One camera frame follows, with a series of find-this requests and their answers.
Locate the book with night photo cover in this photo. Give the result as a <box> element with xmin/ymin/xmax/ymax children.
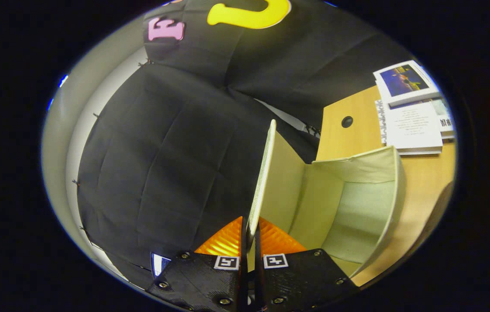
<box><xmin>373</xmin><ymin>61</ymin><xmax>441</xmax><ymax>107</ymax></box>

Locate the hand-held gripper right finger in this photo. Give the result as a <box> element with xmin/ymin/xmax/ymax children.
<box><xmin>253</xmin><ymin>216</ymin><xmax>360</xmax><ymax>312</ymax></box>

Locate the green fabric storage box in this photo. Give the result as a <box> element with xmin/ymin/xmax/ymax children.
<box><xmin>247</xmin><ymin>119</ymin><xmax>406</xmax><ymax>278</ymax></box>

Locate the white text-covered book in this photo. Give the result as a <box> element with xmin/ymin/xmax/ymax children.
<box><xmin>375</xmin><ymin>100</ymin><xmax>444</xmax><ymax>156</ymax></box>

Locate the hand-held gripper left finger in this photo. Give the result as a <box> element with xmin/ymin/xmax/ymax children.
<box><xmin>146</xmin><ymin>216</ymin><xmax>249</xmax><ymax>312</ymax></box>

